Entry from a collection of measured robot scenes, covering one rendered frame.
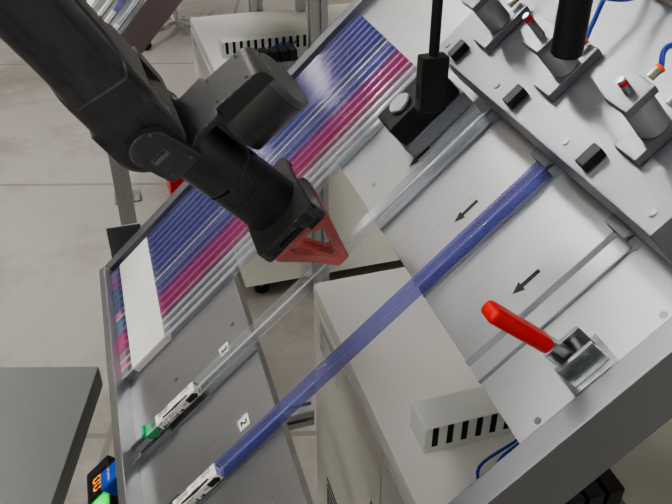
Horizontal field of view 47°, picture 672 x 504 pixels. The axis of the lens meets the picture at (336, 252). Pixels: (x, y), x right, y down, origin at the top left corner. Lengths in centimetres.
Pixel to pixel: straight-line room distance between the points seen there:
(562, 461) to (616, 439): 4
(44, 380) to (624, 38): 90
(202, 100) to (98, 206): 216
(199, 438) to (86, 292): 159
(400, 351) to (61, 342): 127
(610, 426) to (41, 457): 76
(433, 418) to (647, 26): 56
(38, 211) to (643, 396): 247
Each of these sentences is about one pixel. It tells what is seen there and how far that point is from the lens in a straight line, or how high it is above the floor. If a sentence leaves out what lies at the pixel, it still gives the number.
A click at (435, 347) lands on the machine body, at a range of 115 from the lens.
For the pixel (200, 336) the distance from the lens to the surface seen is 90.
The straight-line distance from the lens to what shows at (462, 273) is 66.
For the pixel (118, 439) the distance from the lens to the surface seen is 90.
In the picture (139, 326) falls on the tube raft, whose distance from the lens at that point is 100.
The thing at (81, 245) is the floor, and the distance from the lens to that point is 259.
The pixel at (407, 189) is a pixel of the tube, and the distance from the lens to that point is 74.
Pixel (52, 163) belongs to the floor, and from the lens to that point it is 313.
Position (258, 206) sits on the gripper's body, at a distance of 68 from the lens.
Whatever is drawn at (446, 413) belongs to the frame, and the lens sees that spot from 100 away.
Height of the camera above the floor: 138
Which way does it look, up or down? 35 degrees down
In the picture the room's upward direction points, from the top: straight up
